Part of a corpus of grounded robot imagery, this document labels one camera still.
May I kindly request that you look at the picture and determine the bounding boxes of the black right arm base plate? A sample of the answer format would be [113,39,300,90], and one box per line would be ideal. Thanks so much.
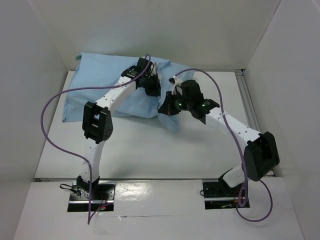
[199,180,242,210]

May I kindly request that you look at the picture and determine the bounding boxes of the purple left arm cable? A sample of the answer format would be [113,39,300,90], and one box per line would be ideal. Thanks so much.
[40,53,152,225]

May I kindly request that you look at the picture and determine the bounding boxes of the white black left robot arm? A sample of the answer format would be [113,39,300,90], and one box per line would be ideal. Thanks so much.
[76,57,160,200]

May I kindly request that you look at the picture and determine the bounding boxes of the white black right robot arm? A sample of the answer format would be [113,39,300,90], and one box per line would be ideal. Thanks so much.
[158,76,280,196]

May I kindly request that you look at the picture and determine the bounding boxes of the light blue pillowcase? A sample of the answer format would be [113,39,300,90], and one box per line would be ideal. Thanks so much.
[62,52,194,133]

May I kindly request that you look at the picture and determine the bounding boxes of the aluminium frame rail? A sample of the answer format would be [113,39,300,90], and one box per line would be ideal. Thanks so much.
[234,68,276,178]

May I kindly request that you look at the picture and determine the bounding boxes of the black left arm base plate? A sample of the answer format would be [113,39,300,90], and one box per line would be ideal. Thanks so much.
[66,181,116,213]

